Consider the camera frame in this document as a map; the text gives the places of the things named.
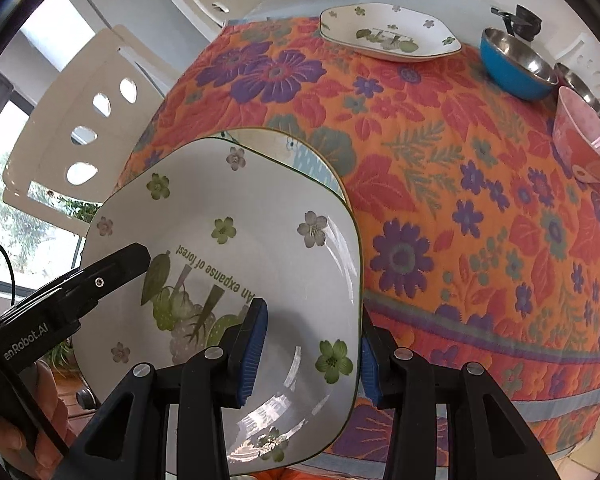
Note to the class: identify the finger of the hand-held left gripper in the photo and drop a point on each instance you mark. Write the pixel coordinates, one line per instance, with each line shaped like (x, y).
(115, 272)

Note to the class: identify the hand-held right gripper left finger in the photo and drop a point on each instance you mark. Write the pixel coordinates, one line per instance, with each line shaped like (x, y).
(252, 355)

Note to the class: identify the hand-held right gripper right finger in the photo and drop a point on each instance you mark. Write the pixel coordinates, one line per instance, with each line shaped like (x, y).
(370, 375)

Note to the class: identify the white floral square plate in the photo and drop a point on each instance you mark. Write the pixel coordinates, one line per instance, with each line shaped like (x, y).
(350, 25)
(280, 260)
(310, 165)

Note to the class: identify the pink patterned bowl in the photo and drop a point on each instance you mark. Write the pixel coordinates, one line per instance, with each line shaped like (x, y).
(575, 145)

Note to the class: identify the blue steel bowl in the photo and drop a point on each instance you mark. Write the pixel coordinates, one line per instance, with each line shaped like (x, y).
(505, 72)

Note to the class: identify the person's left hand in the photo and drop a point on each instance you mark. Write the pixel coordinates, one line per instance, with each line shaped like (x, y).
(47, 400)

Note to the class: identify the green plant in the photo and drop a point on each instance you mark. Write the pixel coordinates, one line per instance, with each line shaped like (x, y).
(82, 210)

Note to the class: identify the orange floral tablecloth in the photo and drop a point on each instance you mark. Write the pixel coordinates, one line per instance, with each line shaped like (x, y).
(430, 185)

